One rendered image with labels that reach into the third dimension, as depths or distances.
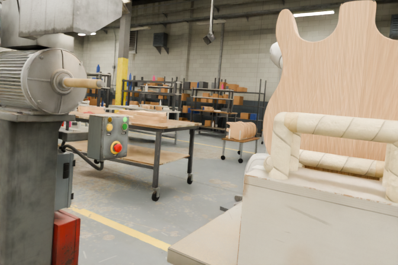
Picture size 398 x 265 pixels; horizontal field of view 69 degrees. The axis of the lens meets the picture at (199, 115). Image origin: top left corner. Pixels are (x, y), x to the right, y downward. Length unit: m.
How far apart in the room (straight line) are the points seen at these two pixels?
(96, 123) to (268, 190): 1.00
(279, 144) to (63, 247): 1.26
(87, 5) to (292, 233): 0.79
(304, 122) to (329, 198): 0.12
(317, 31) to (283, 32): 11.55
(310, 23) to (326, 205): 11.98
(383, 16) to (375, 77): 11.46
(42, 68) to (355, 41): 0.98
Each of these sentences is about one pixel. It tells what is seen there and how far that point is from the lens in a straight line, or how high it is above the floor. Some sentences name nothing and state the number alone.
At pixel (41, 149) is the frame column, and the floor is 0.96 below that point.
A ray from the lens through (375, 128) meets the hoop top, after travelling 0.47.
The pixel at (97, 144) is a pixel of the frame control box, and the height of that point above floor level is 0.99.
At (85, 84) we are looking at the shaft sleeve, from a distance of 1.08.
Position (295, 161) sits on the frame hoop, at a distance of 0.58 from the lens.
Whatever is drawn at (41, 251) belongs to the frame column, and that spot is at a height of 0.51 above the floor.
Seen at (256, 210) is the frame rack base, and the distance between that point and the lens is 0.51.
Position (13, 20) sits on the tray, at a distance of 1.41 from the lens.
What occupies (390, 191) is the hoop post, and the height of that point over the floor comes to 1.11.
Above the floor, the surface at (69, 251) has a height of 0.47.
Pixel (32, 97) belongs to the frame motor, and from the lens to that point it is 1.18.
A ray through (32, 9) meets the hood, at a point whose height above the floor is 1.47.
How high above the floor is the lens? 1.22
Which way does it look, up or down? 3 degrees down
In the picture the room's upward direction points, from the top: 4 degrees clockwise
